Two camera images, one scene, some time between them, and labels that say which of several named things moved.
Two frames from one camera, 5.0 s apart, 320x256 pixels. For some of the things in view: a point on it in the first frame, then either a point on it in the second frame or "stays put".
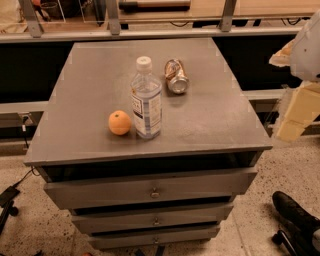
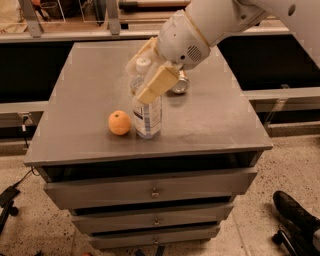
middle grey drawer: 112,222 stays put
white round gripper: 308,53 -> 180,41
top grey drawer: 146,189 stays put
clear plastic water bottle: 146,92 stays put
